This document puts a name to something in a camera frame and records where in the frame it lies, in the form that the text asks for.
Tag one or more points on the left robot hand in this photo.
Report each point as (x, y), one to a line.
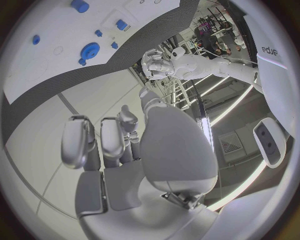
(157, 65)

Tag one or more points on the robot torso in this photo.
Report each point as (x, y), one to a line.
(276, 84)

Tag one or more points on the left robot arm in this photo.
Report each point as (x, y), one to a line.
(199, 65)

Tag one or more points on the blue block plug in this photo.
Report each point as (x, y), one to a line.
(122, 24)

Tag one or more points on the white task board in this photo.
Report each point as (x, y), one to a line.
(58, 26)

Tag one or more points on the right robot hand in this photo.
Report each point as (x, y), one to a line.
(178, 150)

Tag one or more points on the small blue peg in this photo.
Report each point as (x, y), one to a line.
(98, 33)
(82, 61)

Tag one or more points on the metal frame rack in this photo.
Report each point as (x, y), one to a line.
(178, 93)

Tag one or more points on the large blue cylinder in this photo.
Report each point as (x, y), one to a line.
(80, 6)

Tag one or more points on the small blue plug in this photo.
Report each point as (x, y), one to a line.
(114, 45)

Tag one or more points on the person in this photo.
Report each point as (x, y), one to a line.
(214, 45)
(238, 44)

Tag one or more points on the blue round peg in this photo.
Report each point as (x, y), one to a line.
(36, 39)

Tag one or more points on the blue gear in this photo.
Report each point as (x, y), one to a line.
(90, 50)

